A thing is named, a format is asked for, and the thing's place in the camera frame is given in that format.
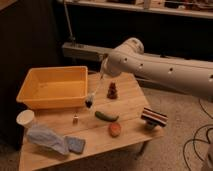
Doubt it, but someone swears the white handled dish brush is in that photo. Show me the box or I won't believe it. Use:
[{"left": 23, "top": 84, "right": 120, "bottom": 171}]
[{"left": 85, "top": 73, "right": 104, "bottom": 108}]

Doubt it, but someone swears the yellow plastic bin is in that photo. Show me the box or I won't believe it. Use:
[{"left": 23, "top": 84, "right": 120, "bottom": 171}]
[{"left": 16, "top": 66, "right": 88, "bottom": 109}]

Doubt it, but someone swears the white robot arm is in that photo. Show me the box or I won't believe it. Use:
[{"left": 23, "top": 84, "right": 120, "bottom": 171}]
[{"left": 101, "top": 38, "right": 213, "bottom": 102}]

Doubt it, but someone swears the brown stacked toy figure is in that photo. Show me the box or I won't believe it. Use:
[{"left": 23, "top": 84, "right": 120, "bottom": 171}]
[{"left": 107, "top": 82, "right": 118, "bottom": 99}]

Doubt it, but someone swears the green cucumber toy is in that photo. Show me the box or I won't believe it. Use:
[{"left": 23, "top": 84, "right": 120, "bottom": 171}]
[{"left": 95, "top": 111, "right": 119, "bottom": 122}]

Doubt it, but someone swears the low wooden table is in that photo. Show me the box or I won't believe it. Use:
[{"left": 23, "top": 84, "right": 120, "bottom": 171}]
[{"left": 19, "top": 73, "right": 164, "bottom": 171}]

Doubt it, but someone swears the orange round toy food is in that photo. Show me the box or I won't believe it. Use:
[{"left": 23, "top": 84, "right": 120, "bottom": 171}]
[{"left": 108, "top": 122, "right": 121, "bottom": 137}]

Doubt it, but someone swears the small brown bottle toy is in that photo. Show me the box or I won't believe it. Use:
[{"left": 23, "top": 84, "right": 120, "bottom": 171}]
[{"left": 73, "top": 114, "right": 79, "bottom": 125}]

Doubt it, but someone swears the striped block toy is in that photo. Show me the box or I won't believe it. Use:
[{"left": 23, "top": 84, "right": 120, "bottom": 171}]
[{"left": 141, "top": 108, "right": 168, "bottom": 130}]

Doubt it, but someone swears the metal stand pole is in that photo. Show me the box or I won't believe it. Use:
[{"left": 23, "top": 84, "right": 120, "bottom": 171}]
[{"left": 63, "top": 0, "right": 76, "bottom": 46}]

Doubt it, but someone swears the blue sponge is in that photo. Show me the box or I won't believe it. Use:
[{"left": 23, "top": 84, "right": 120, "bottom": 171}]
[{"left": 65, "top": 137, "right": 86, "bottom": 154}]

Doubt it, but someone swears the light blue cloth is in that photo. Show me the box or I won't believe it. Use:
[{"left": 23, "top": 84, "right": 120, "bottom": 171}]
[{"left": 26, "top": 124, "right": 69, "bottom": 155}]

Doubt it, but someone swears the white paper cup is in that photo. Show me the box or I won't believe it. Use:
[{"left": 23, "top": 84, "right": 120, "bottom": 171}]
[{"left": 16, "top": 110, "right": 35, "bottom": 128}]

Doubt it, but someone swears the grey metal shelf rail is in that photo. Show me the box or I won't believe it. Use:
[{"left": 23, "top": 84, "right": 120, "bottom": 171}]
[{"left": 61, "top": 41, "right": 213, "bottom": 79}]

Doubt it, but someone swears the black floor cable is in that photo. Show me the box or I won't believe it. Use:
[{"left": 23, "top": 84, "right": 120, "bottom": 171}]
[{"left": 182, "top": 98, "right": 213, "bottom": 168}]

